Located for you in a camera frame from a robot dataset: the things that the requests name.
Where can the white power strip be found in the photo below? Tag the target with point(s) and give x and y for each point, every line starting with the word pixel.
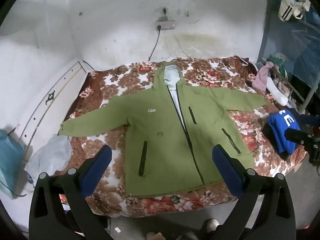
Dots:
pixel 165 25

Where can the white bed headboard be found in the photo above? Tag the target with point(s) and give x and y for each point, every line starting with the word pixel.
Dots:
pixel 48 109

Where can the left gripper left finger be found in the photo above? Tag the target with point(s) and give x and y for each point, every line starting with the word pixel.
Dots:
pixel 47 218

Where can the white shoe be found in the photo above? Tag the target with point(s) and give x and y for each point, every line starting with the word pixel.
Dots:
pixel 210 225

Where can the floral brown bed blanket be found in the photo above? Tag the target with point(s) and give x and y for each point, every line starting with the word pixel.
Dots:
pixel 109 197

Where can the pink cloth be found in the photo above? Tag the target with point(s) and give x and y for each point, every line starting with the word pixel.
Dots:
pixel 260 81

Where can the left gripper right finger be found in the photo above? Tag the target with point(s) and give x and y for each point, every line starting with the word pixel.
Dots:
pixel 264 209

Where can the light grey plastic bag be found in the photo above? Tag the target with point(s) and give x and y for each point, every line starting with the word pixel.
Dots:
pixel 53 156

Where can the blue folded garment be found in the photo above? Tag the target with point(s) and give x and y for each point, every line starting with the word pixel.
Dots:
pixel 279 123

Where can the green hooded jacket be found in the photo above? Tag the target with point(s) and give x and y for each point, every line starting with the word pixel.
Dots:
pixel 172 129

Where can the white striped hanging garment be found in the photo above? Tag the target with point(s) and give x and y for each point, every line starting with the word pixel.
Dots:
pixel 293 8

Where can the teal plastic bag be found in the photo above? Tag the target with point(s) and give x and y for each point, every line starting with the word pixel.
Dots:
pixel 12 153

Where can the metal bunk bed frame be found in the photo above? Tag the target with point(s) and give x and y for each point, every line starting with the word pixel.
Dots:
pixel 294 44

